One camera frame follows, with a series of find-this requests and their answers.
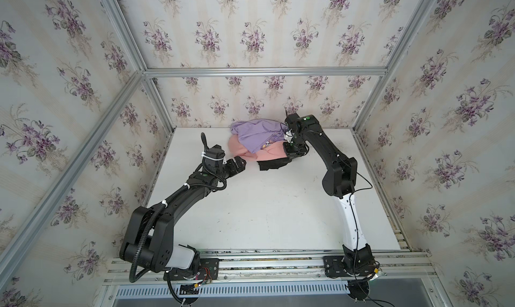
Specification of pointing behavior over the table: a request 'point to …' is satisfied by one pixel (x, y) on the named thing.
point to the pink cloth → (275, 150)
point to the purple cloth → (255, 132)
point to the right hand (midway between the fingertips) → (288, 158)
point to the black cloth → (274, 163)
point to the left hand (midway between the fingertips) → (239, 163)
